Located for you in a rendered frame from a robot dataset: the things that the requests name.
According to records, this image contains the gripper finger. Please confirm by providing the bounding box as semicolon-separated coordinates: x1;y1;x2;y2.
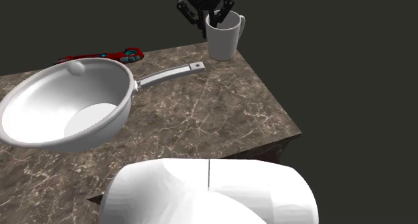
176;0;208;39
208;0;236;29

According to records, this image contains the white mug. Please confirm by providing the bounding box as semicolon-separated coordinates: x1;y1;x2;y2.
204;9;247;62

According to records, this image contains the red and teal toy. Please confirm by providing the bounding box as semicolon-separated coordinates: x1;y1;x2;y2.
54;47;145;66

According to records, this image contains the marble top table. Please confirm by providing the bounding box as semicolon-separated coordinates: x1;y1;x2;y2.
0;42;303;224

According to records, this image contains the silver frying pan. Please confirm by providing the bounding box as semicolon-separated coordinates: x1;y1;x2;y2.
0;57;206;153

